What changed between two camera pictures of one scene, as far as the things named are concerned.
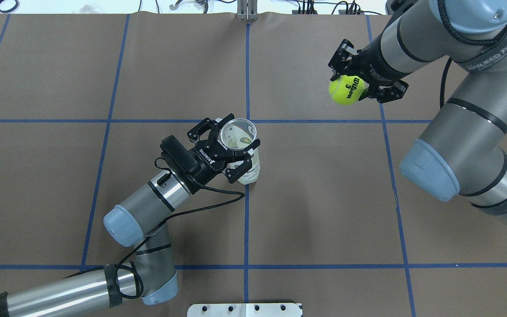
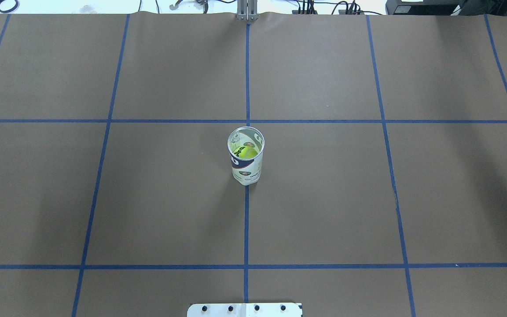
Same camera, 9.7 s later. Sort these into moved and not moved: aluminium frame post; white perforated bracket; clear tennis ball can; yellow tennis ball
Moved: yellow tennis ball; clear tennis ball can
Not moved: white perforated bracket; aluminium frame post
